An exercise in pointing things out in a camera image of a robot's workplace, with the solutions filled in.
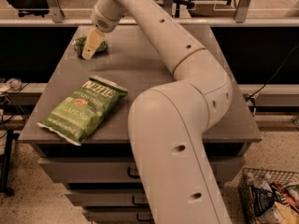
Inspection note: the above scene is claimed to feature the wire basket with snacks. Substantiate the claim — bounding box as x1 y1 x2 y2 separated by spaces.
238 168 299 224

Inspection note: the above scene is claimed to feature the blue snack bag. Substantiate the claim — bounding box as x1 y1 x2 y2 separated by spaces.
251 187 275 217

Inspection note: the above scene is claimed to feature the green jalapeno chip bag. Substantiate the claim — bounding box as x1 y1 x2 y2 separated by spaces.
37 76 128 146

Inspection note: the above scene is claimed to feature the top drawer black handle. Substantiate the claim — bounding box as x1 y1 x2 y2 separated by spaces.
127 167 140 179

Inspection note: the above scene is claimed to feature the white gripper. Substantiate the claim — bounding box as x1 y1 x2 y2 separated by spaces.
82 0 126 60

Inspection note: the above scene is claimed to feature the black cable right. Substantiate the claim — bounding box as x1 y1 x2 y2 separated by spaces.
245 44 299 104

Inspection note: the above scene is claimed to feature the drawer black handle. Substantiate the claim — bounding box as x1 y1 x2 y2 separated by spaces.
127 167 140 179
135 213 154 222
132 196 149 206

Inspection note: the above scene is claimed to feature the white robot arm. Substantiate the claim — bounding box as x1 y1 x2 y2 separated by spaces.
83 0 233 224

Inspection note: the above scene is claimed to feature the middle drawer black handle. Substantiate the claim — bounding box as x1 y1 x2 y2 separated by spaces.
132 196 149 206

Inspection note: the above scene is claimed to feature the cluttered side shelf left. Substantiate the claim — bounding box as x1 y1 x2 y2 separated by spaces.
0 79 47 117

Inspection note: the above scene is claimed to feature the black stand leg left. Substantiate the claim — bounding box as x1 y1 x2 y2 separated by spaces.
0 129 19 197

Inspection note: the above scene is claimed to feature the bottom drawer black handle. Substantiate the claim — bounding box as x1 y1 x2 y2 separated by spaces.
135 213 154 222

